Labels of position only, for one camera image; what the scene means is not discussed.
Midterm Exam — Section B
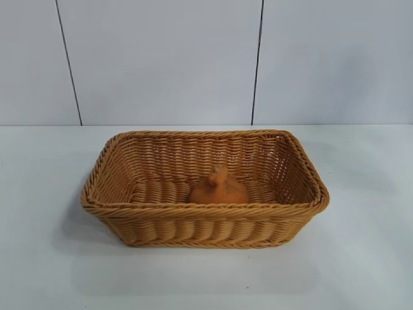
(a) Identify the orange-brown cone-shaped bun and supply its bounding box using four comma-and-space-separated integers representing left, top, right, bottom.
189, 163, 250, 205

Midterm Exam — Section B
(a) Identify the tan woven wicker basket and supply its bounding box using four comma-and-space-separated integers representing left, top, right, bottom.
80, 129, 330, 249

